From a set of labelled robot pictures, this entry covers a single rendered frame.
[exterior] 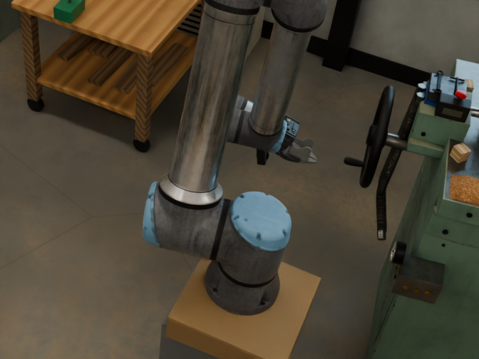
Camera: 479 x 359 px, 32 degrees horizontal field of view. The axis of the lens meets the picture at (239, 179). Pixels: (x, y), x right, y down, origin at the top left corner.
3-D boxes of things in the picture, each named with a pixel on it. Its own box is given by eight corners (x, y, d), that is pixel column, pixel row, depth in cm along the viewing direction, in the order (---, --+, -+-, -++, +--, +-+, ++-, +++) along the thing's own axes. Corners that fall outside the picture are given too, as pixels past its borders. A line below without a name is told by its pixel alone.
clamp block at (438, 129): (414, 105, 228) (423, 79, 222) (462, 116, 227) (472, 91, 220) (409, 139, 218) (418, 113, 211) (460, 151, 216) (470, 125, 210)
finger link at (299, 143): (325, 151, 230) (296, 135, 228) (314, 164, 234) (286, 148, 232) (326, 144, 232) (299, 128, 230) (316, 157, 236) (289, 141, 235)
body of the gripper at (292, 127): (297, 140, 224) (259, 119, 222) (282, 159, 230) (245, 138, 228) (302, 123, 230) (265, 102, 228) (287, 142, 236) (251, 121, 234)
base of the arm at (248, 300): (271, 324, 201) (280, 300, 195) (197, 303, 202) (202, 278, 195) (284, 266, 215) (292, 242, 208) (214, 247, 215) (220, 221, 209)
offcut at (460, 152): (467, 159, 210) (471, 150, 207) (457, 163, 208) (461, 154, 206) (459, 151, 212) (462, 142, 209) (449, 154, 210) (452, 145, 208)
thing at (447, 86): (426, 83, 221) (432, 67, 217) (467, 92, 220) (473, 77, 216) (422, 113, 211) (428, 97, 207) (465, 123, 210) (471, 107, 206)
